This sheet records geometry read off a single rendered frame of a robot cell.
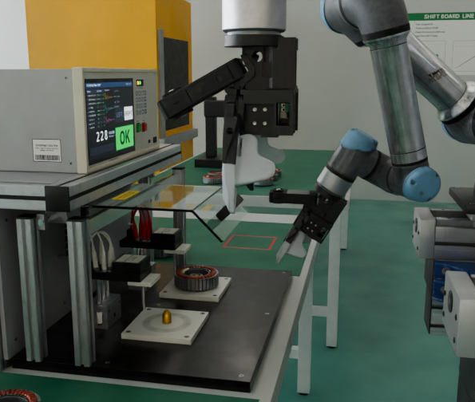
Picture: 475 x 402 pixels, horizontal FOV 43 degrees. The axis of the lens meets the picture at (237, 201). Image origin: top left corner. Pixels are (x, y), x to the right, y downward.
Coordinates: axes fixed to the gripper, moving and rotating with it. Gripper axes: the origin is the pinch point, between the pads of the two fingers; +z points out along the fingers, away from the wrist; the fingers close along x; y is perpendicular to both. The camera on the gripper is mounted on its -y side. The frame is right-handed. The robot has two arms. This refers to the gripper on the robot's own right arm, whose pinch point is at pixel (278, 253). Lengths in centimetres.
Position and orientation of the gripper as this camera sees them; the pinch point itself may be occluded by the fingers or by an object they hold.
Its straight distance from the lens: 149.6
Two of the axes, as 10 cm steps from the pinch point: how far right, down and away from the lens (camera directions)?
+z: -4.9, 8.3, 2.8
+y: 8.5, 5.3, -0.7
